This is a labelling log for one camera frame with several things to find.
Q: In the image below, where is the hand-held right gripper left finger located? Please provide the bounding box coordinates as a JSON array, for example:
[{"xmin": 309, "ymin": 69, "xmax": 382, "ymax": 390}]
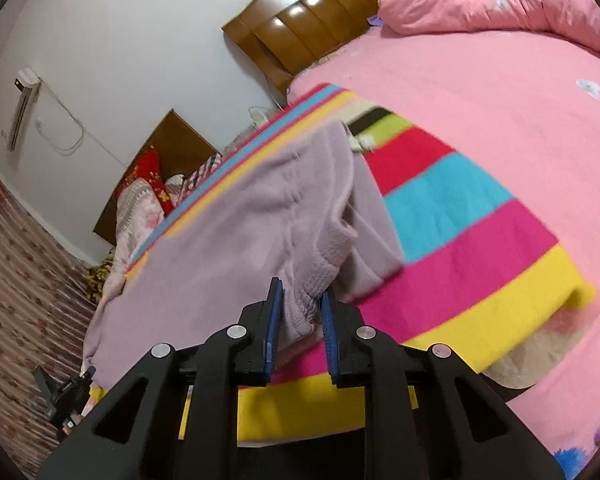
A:
[{"xmin": 37, "ymin": 277, "xmax": 285, "ymax": 480}]

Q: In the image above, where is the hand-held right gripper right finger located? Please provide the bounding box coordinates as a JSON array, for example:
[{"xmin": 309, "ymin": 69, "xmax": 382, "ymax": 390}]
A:
[{"xmin": 321, "ymin": 287, "xmax": 566, "ymax": 480}]

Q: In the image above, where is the brown floral curtain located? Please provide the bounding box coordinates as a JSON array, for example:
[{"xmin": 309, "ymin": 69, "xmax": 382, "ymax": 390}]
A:
[{"xmin": 0, "ymin": 160, "xmax": 98, "ymax": 476}]

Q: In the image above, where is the yellow black patterned cloth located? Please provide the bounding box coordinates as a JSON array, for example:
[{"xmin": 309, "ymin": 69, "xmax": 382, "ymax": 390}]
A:
[{"xmin": 87, "ymin": 247, "xmax": 116, "ymax": 306}]

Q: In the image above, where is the striped colourful blanket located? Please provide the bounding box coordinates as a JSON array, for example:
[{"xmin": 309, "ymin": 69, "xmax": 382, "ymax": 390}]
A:
[{"xmin": 87, "ymin": 82, "xmax": 600, "ymax": 448}]

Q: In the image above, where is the plaid cloth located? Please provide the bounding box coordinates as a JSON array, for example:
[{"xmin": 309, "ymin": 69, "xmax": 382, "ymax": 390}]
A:
[{"xmin": 180, "ymin": 155, "xmax": 223, "ymax": 196}]

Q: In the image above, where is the red patterned pillow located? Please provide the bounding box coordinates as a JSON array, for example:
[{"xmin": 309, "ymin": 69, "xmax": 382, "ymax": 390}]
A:
[{"xmin": 114, "ymin": 147, "xmax": 176, "ymax": 216}]

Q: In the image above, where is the white air conditioner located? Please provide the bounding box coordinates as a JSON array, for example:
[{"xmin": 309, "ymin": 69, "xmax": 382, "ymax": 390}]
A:
[{"xmin": 6, "ymin": 66, "xmax": 42, "ymax": 152}]

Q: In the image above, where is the large wooden headboard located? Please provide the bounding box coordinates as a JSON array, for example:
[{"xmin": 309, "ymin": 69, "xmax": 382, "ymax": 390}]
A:
[{"xmin": 221, "ymin": 0, "xmax": 453, "ymax": 96}]

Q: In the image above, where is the white cable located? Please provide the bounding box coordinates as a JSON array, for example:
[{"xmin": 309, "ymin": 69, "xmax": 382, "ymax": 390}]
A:
[{"xmin": 247, "ymin": 104, "xmax": 277, "ymax": 128}]

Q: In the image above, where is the air conditioner cable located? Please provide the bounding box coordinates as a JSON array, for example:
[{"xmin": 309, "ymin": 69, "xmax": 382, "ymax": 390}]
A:
[{"xmin": 34, "ymin": 79, "xmax": 136, "ymax": 167}]

